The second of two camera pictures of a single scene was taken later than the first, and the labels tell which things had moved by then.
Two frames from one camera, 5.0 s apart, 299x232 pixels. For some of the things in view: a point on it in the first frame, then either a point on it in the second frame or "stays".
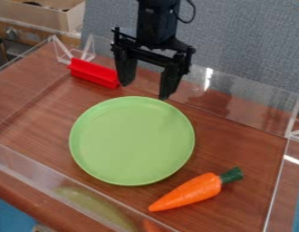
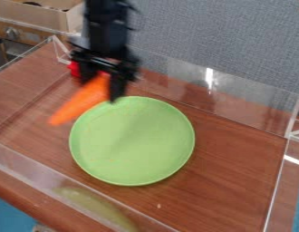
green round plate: (132, 140) stays
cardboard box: (61, 14) stays
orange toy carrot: (197, 190) to (92, 92)
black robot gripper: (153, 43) to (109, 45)
